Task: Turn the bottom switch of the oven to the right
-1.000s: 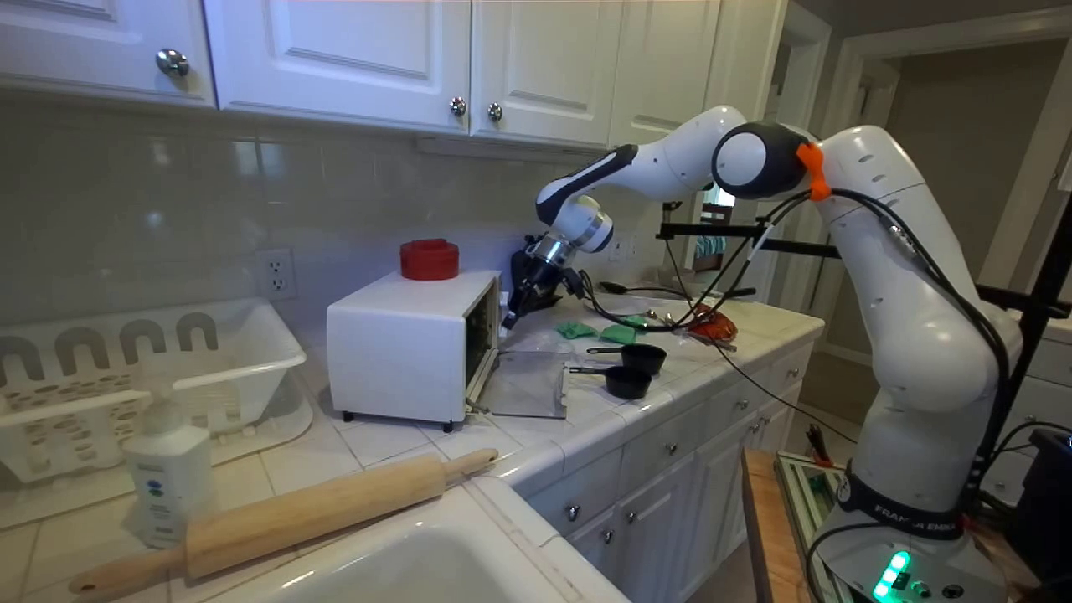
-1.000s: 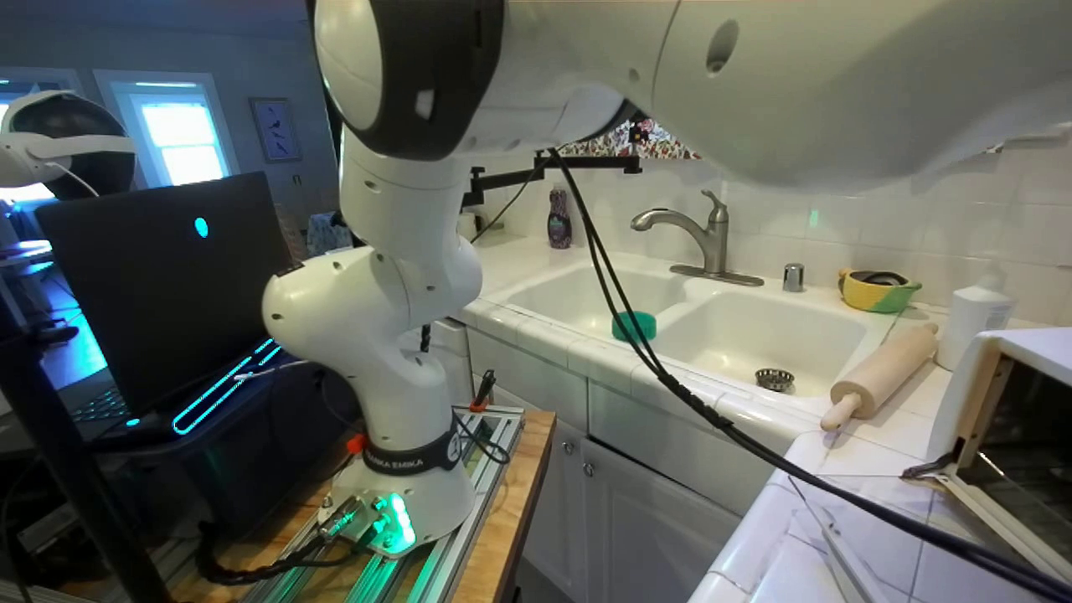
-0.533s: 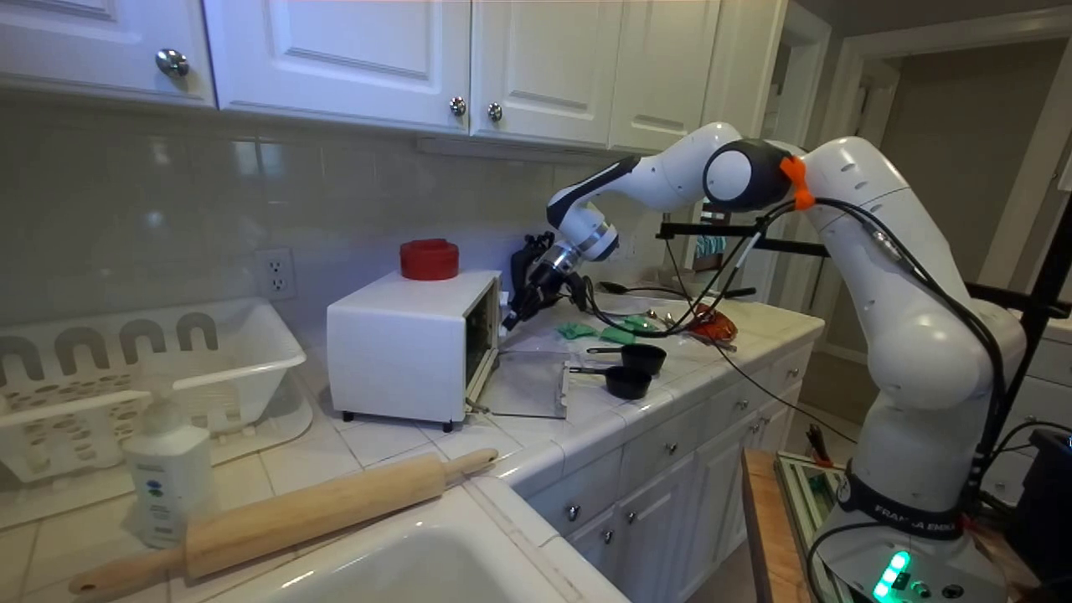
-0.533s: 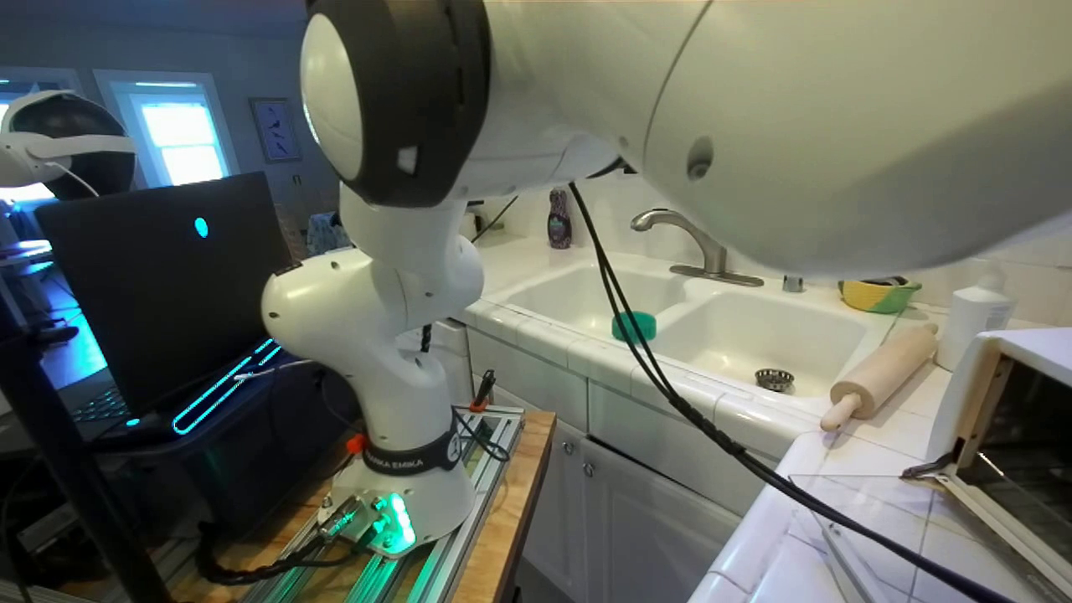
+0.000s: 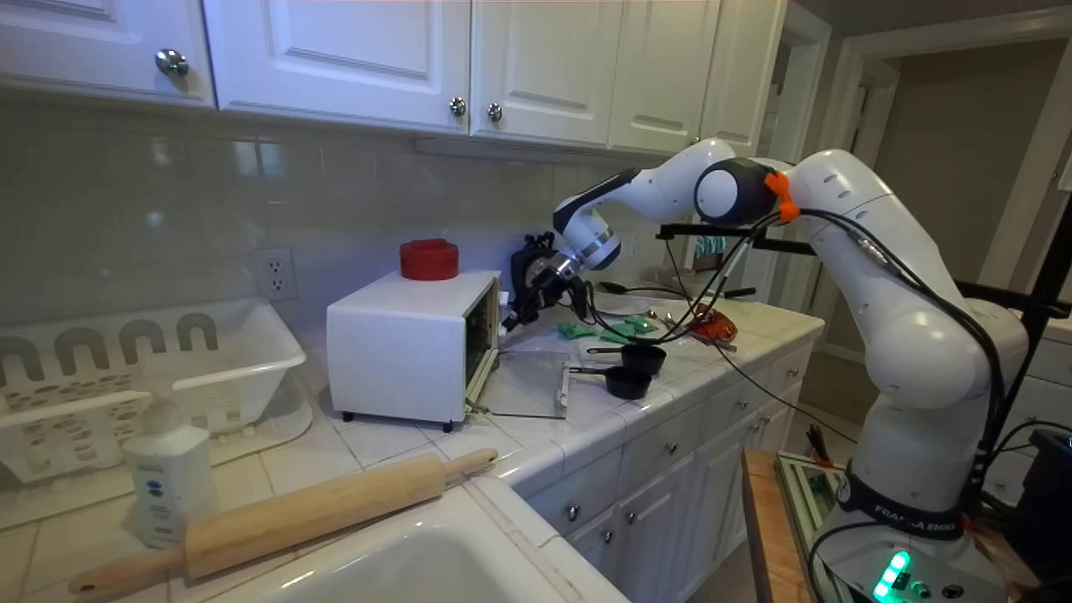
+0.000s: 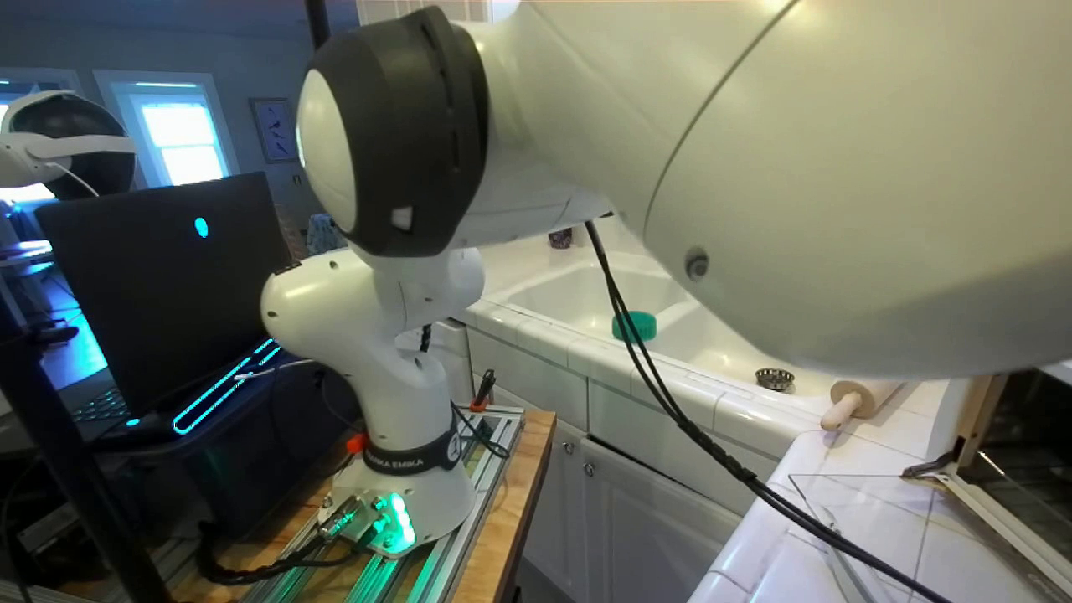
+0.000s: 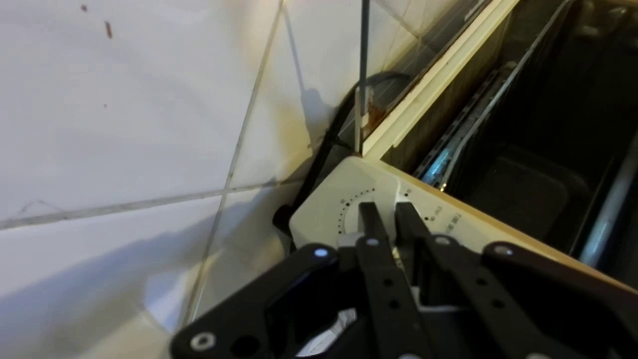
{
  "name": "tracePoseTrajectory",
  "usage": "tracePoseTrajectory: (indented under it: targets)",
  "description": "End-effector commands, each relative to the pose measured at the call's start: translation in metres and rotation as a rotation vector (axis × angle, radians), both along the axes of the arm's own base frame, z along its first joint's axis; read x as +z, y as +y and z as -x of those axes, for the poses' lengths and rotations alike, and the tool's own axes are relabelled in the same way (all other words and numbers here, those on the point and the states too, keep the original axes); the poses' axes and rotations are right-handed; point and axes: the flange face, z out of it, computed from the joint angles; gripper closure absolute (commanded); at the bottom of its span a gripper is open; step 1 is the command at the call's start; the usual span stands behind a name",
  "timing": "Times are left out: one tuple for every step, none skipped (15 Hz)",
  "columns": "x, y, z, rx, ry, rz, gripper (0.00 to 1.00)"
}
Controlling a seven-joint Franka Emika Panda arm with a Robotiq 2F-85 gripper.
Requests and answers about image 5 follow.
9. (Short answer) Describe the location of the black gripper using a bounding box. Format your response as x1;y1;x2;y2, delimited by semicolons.
502;244;592;336

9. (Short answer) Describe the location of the glass oven door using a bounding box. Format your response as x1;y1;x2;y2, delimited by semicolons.
479;333;572;424

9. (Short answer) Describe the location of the white toaster oven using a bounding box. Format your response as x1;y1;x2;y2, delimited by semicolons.
325;269;502;432

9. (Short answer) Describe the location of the black kitchen clock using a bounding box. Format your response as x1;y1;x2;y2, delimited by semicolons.
508;226;562;282

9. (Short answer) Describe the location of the red round container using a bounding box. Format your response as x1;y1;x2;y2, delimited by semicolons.
398;235;462;284

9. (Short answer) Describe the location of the green packet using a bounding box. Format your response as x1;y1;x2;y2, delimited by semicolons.
557;315;665;346

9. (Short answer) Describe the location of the large black measuring cup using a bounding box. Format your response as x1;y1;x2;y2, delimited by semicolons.
580;341;670;383

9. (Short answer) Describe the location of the small black measuring cup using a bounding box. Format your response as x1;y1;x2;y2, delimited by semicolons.
562;360;652;403

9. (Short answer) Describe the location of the orange tool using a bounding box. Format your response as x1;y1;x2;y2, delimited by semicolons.
682;303;745;347

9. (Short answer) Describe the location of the white base cabinet with drawers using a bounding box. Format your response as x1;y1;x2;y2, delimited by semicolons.
515;333;825;603

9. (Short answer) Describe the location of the white cabinet door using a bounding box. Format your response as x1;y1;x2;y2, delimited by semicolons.
608;0;729;158
201;0;479;135
469;0;630;152
0;0;219;109

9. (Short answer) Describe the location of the white sink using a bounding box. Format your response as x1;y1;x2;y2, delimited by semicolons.
203;506;630;603

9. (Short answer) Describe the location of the white dish rack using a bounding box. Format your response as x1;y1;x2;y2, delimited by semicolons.
0;293;313;485

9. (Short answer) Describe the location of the wooden rolling pin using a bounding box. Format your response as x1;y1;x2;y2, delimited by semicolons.
66;446;502;598

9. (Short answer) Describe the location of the wooden board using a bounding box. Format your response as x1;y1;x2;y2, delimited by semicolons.
739;446;813;603

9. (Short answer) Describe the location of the white soap dispenser bottle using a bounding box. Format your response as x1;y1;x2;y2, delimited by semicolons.
122;383;222;550

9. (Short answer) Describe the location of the black control box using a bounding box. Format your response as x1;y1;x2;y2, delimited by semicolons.
1017;427;1072;589

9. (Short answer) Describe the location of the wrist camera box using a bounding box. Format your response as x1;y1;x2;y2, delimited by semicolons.
562;277;598;321

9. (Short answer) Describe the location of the white wall outlet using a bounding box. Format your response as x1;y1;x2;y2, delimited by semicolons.
261;250;297;302

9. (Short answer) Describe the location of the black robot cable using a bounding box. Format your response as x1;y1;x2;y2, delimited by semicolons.
797;204;1007;471

